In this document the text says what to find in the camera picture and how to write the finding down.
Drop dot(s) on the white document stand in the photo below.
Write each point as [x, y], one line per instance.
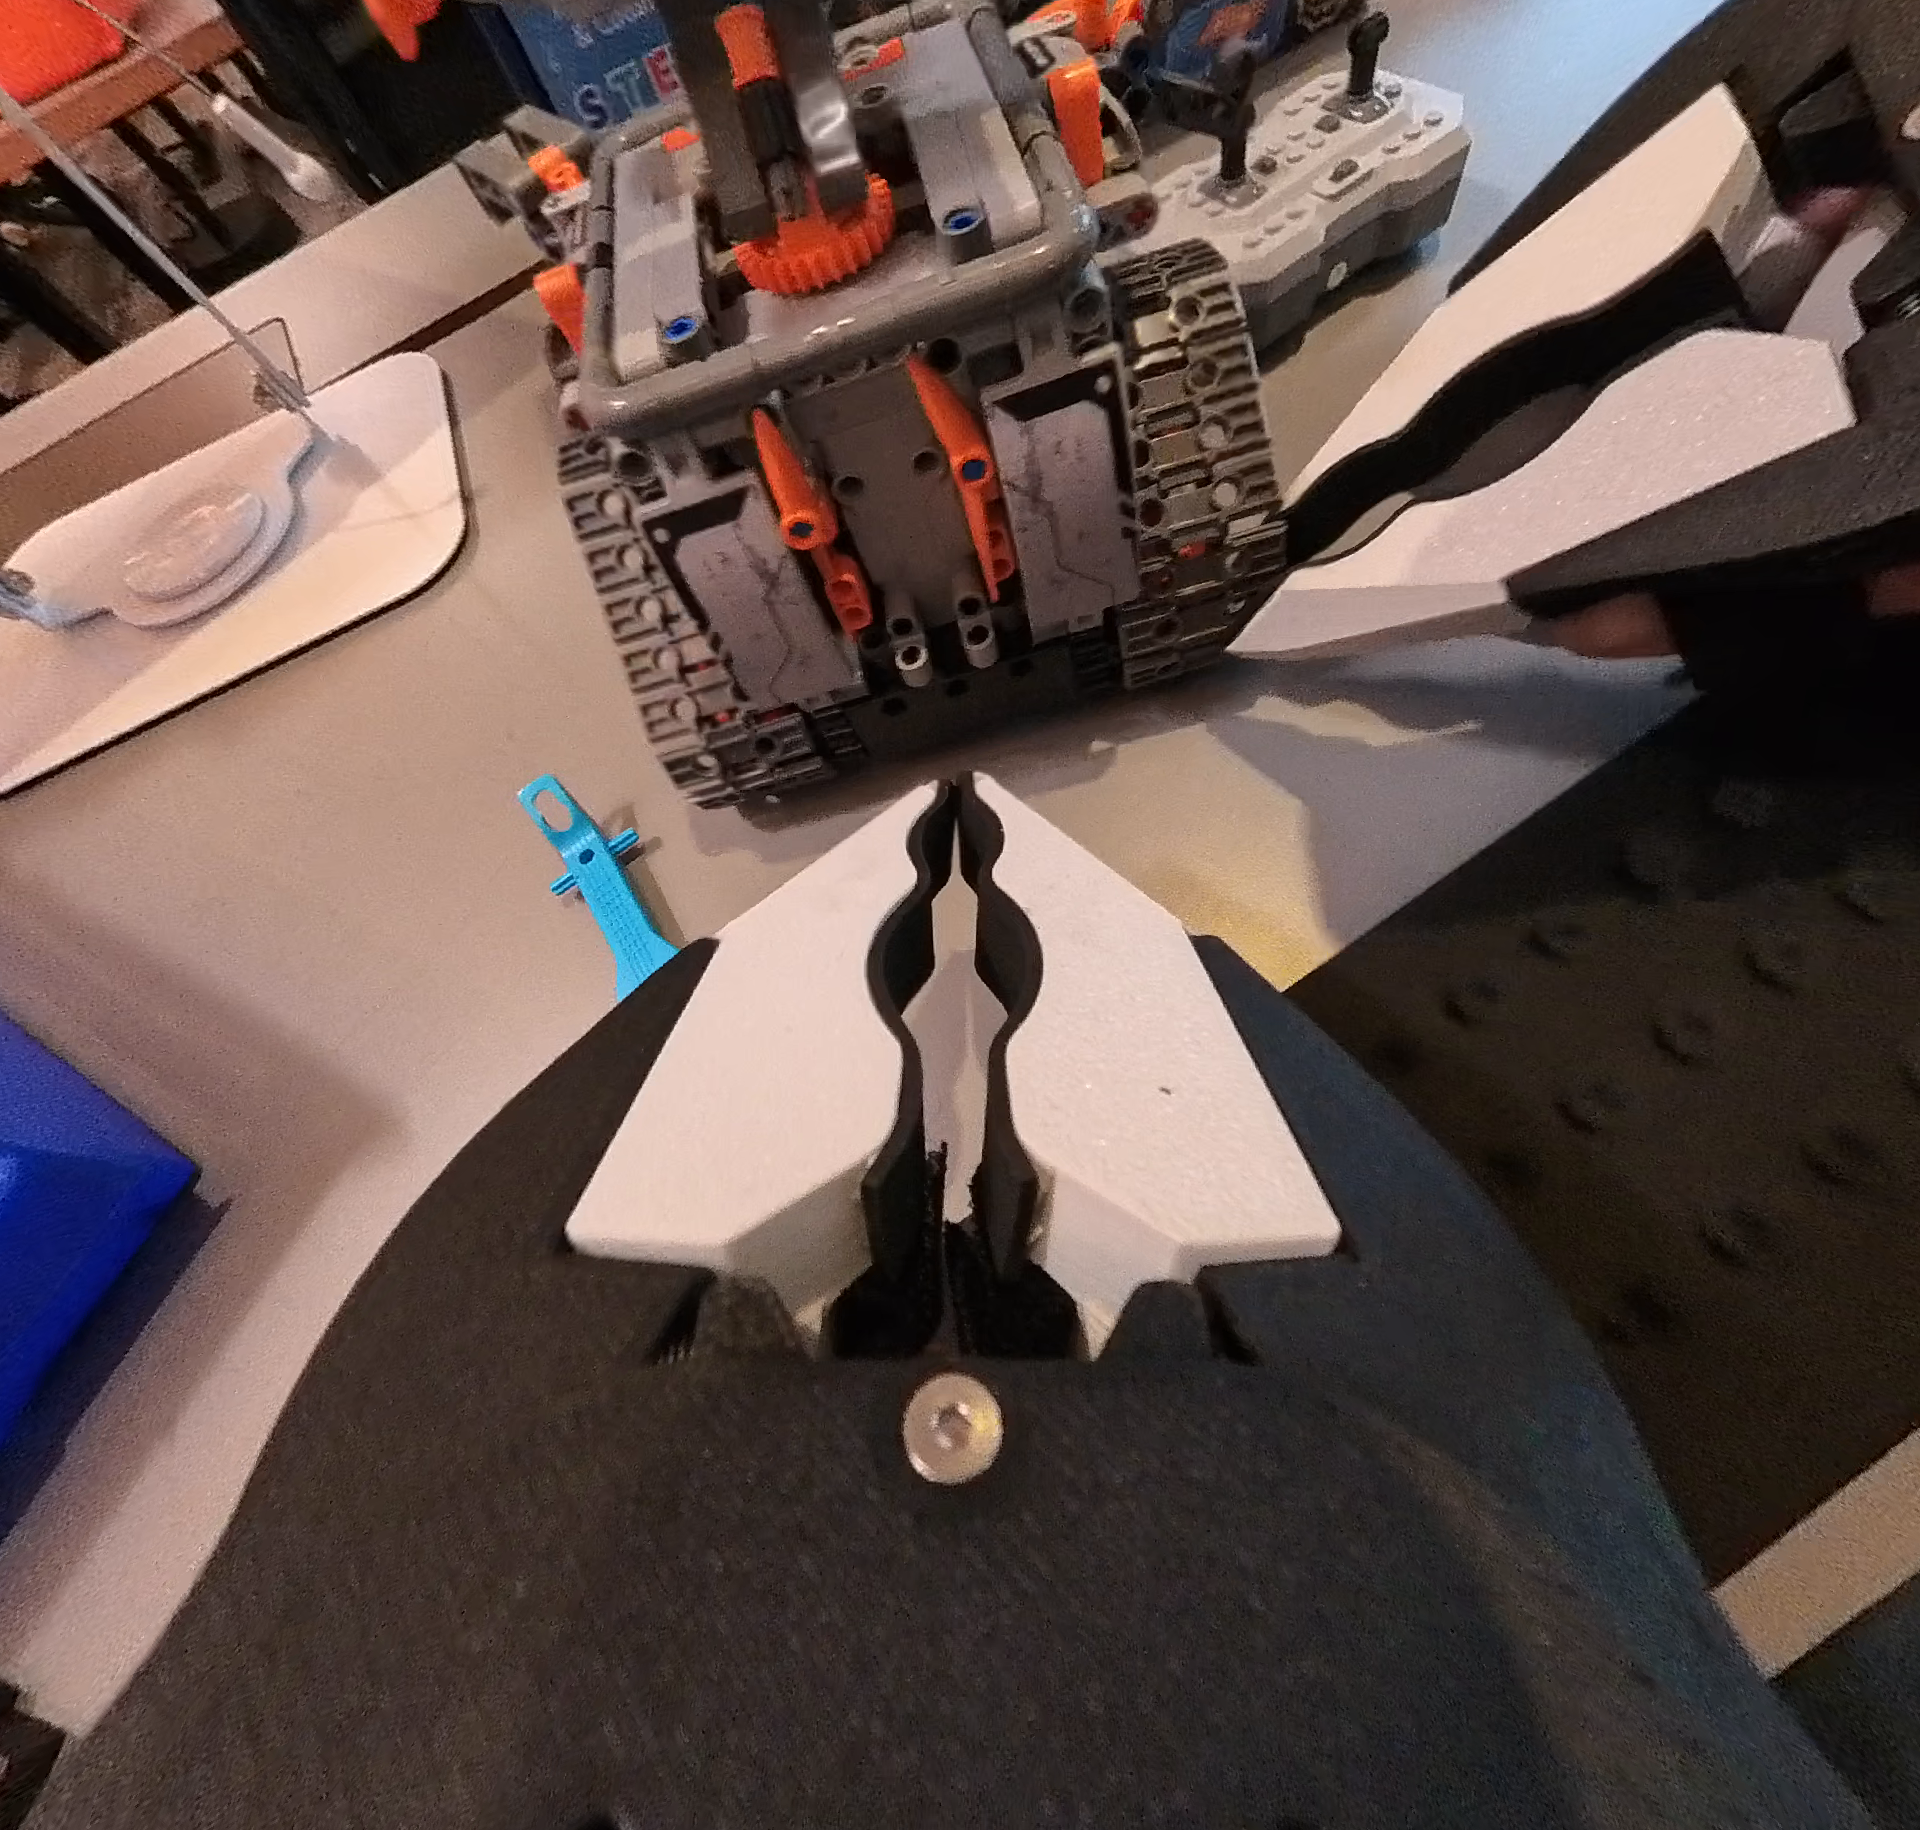
[302, 541]

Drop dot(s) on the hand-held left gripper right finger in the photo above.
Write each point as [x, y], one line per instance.
[1174, 1111]

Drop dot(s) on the white control hub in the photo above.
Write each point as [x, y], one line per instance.
[1350, 211]

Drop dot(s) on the black dimpled pad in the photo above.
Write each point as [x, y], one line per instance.
[1649, 1111]

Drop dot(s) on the black plastic pin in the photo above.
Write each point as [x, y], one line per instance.
[1366, 54]
[1232, 161]

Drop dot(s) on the person's right hand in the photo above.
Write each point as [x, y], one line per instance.
[1613, 633]

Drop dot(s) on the blue brick separator tool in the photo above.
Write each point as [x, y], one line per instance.
[608, 899]

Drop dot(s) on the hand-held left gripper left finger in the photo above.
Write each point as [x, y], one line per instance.
[735, 1111]

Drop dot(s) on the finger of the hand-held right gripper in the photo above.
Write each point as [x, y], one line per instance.
[1590, 255]
[1649, 467]

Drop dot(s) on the small white peg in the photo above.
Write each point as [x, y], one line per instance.
[284, 161]

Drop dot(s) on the blue toy box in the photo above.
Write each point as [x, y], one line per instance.
[602, 73]

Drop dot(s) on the blue plastic bin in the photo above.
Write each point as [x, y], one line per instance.
[74, 1229]

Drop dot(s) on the tracked toy robot vehicle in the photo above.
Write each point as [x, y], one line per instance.
[901, 434]

